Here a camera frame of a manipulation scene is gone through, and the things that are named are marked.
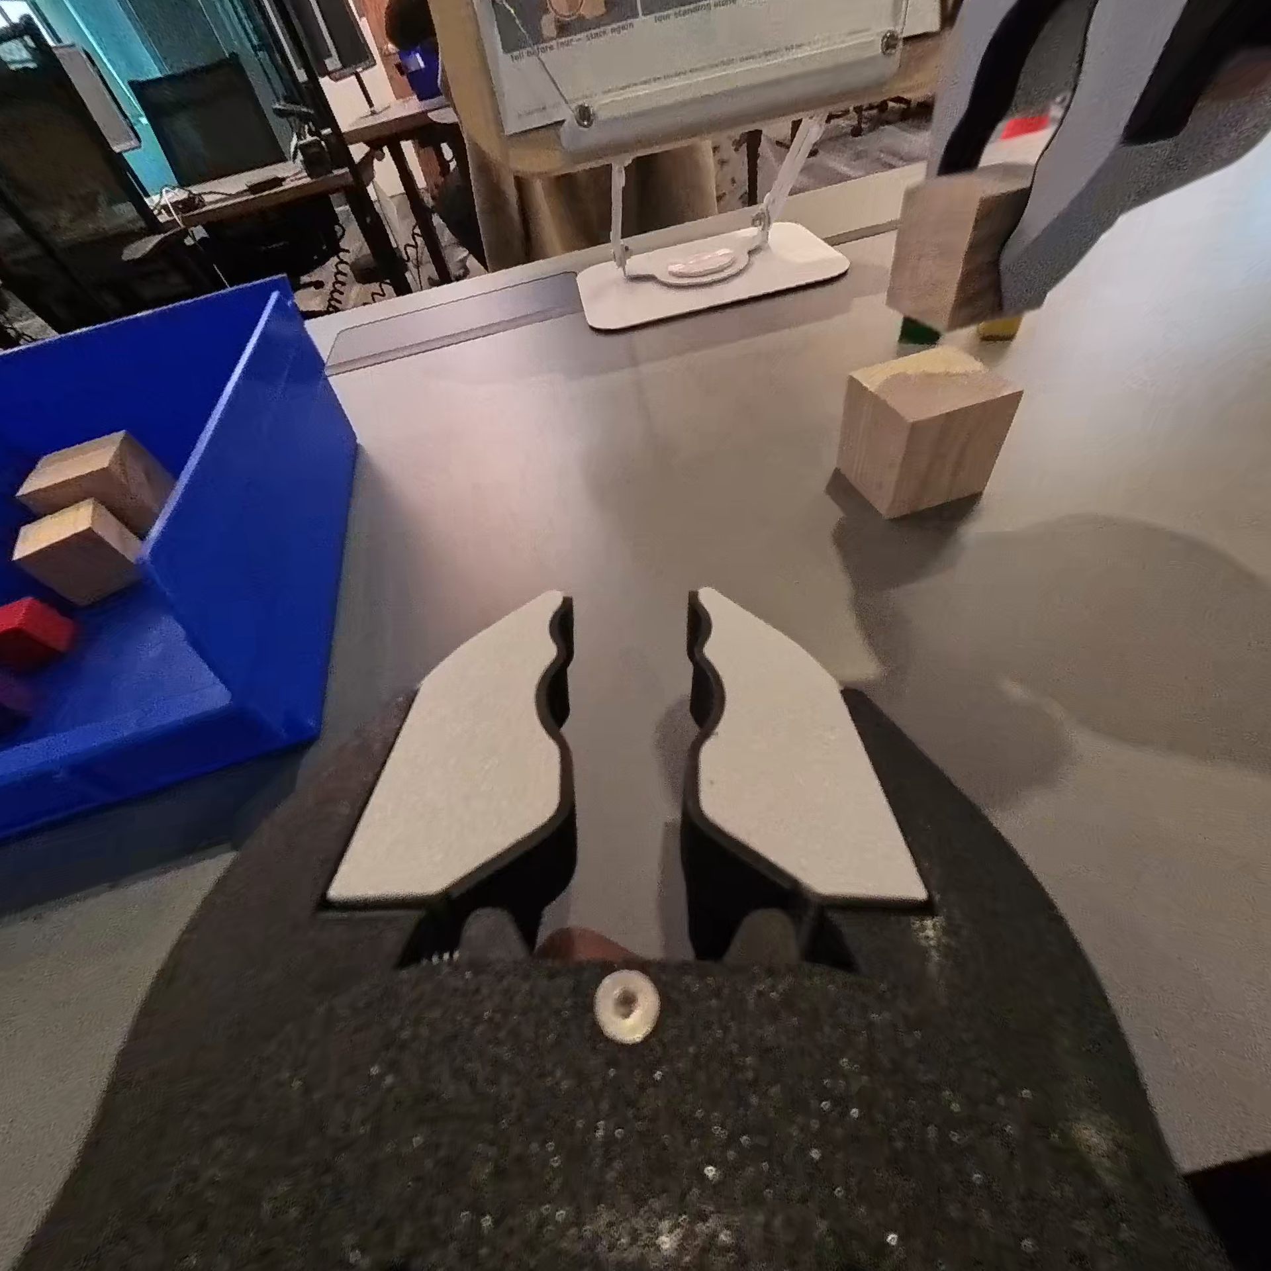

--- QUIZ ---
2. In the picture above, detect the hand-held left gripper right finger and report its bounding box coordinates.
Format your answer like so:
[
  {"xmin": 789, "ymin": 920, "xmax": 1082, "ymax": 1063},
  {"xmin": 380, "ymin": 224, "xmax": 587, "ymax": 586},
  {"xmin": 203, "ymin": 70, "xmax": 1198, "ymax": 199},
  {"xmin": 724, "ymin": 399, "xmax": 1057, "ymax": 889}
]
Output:
[{"xmin": 679, "ymin": 585, "xmax": 932, "ymax": 972}]

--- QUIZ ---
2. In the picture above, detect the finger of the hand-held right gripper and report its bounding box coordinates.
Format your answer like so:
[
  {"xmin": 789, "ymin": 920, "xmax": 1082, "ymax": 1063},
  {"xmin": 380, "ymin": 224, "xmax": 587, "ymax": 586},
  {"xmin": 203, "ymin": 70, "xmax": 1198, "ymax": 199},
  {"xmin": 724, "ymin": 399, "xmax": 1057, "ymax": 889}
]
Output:
[
  {"xmin": 997, "ymin": 0, "xmax": 1271, "ymax": 313},
  {"xmin": 928, "ymin": 0, "xmax": 1099, "ymax": 178}
]

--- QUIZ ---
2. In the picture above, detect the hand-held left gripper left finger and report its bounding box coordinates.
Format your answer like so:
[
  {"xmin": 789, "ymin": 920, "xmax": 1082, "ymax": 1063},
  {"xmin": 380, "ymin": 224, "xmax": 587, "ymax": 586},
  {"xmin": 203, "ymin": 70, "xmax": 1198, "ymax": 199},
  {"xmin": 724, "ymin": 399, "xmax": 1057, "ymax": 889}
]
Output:
[{"xmin": 326, "ymin": 590, "xmax": 580, "ymax": 969}]

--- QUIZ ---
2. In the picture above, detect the plain wooden cube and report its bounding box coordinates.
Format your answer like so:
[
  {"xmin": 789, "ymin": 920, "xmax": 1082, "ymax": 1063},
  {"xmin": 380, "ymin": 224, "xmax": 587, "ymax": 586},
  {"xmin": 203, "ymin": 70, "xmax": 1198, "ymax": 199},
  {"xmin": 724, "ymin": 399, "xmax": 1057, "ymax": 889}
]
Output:
[
  {"xmin": 15, "ymin": 428, "xmax": 179, "ymax": 537},
  {"xmin": 886, "ymin": 162, "xmax": 1039, "ymax": 330},
  {"xmin": 12, "ymin": 496, "xmax": 143, "ymax": 607},
  {"xmin": 837, "ymin": 345, "xmax": 1025, "ymax": 520}
]

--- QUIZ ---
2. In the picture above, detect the blue plastic bin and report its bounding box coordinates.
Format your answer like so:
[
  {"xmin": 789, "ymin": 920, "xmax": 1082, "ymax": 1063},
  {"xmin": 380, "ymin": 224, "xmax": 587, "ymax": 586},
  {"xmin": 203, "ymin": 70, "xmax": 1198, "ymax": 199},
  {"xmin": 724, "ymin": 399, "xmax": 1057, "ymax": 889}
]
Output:
[{"xmin": 0, "ymin": 275, "xmax": 359, "ymax": 845}]

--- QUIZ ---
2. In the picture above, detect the acrylic sign holder stand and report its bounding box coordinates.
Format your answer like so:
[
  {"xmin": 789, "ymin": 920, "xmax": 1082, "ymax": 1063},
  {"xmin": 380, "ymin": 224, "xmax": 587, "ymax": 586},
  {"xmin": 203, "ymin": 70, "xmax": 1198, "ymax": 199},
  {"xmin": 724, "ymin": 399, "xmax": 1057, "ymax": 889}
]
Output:
[{"xmin": 471, "ymin": 0, "xmax": 912, "ymax": 332}]

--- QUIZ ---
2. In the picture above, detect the brown wooden desk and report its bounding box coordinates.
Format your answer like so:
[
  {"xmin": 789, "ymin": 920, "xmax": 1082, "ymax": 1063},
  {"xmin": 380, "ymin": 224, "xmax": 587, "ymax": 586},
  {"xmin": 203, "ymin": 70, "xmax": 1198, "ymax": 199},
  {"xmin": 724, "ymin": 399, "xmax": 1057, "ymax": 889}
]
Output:
[{"xmin": 154, "ymin": 162, "xmax": 384, "ymax": 293}]

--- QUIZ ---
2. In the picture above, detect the computer monitor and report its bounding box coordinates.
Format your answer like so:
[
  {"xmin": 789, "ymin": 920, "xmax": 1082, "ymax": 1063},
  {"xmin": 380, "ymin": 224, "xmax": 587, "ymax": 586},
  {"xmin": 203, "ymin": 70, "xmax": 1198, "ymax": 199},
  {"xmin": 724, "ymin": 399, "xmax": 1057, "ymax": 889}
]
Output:
[{"xmin": 302, "ymin": 0, "xmax": 379, "ymax": 80}]

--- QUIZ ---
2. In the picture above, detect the black office chair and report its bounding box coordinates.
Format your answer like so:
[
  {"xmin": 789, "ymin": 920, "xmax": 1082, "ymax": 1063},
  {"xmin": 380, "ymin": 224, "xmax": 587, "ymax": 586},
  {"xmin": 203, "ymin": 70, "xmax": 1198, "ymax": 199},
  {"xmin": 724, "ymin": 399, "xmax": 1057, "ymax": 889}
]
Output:
[{"xmin": 129, "ymin": 54, "xmax": 290, "ymax": 190}]

